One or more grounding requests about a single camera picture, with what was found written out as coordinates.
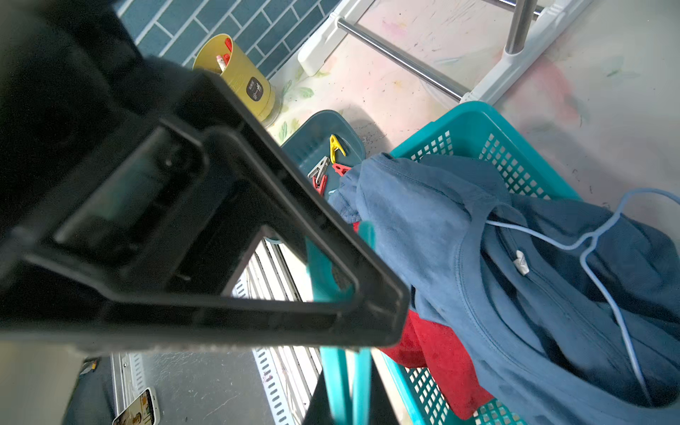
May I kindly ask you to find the blue grey t-shirt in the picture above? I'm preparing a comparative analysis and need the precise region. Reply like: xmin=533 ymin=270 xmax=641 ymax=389
xmin=329 ymin=154 xmax=679 ymax=424

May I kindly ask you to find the yellow bowl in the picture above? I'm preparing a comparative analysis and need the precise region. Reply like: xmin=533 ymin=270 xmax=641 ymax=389
xmin=192 ymin=34 xmax=280 ymax=127

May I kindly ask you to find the red t-shirt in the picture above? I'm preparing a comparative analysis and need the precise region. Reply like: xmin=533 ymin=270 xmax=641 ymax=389
xmin=350 ymin=220 xmax=495 ymax=421

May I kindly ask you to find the teal plastic basket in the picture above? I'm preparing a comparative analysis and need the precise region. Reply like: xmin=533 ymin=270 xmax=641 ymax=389
xmin=385 ymin=102 xmax=579 ymax=424

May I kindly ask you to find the grey clothespin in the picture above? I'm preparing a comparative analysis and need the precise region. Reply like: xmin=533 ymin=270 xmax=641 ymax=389
xmin=307 ymin=156 xmax=330 ymax=184

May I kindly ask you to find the light blue wire hanger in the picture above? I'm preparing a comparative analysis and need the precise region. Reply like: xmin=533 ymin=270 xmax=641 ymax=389
xmin=484 ymin=187 xmax=680 ymax=407

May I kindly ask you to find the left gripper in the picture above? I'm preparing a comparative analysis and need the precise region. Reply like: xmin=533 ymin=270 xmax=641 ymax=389
xmin=1 ymin=1 xmax=213 ymax=340

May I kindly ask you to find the metal clothes rack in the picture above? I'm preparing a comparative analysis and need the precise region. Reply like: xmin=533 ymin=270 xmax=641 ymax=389
xmin=297 ymin=1 xmax=590 ymax=104

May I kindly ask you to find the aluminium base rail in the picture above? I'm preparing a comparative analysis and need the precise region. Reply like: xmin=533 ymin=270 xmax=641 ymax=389
xmin=108 ymin=238 xmax=330 ymax=425

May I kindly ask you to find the yellow clothespin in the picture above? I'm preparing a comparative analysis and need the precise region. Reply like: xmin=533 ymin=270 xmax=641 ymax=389
xmin=329 ymin=135 xmax=346 ymax=165

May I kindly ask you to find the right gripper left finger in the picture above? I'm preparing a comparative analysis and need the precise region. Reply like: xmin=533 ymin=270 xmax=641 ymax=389
xmin=302 ymin=372 xmax=335 ymax=425

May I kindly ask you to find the smartphone on floor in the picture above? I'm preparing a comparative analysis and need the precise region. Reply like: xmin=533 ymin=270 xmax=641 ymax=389
xmin=112 ymin=387 xmax=160 ymax=425

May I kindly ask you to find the dark teal tray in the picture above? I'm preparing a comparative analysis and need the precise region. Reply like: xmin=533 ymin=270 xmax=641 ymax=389
xmin=282 ymin=110 xmax=366 ymax=175

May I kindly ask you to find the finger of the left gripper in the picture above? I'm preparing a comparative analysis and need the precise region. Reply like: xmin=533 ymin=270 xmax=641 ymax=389
xmin=9 ymin=75 xmax=408 ymax=351

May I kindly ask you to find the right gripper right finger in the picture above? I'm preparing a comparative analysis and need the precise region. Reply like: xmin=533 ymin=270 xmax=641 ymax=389
xmin=368 ymin=363 xmax=400 ymax=425

